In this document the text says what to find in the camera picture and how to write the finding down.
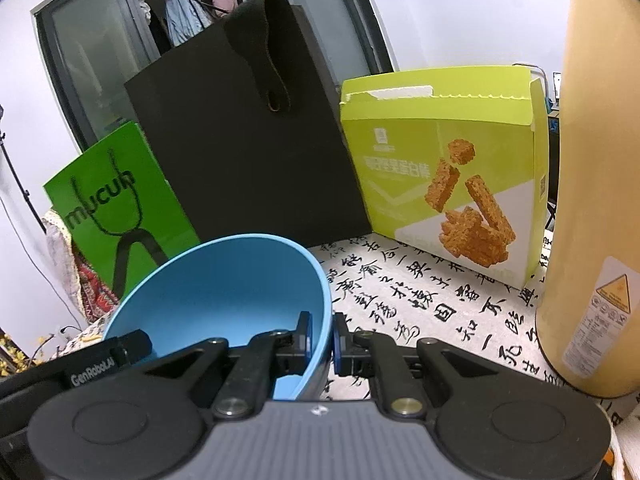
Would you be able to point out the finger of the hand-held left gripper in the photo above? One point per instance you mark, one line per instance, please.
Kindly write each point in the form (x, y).
(136, 347)

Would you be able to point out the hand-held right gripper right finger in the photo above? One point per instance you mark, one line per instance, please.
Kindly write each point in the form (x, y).
(339, 345)

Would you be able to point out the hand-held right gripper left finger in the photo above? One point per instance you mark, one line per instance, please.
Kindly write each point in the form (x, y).
(305, 335)

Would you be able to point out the blue bowl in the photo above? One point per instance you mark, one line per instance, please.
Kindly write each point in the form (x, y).
(215, 285)

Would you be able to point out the yellow flower branch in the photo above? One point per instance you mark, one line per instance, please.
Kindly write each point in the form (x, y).
(10, 360)

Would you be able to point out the calligraphy print tablecloth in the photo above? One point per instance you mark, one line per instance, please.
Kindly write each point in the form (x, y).
(425, 310)

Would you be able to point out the green paper bag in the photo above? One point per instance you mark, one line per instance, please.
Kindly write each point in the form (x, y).
(165, 220)

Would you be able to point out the studio light on black stand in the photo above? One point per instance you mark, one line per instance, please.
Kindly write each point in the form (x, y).
(23, 187)

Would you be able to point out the yellow-green snack box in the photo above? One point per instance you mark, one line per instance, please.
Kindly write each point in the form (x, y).
(400, 160)

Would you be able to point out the black paper bag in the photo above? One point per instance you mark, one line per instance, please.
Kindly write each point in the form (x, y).
(225, 135)

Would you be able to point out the beige thermos jug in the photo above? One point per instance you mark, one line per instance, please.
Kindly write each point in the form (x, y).
(590, 210)

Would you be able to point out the black-framed glass sliding door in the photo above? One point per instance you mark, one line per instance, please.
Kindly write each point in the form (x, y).
(85, 60)

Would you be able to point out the hanging light blue shirt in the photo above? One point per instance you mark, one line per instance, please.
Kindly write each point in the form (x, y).
(187, 15)

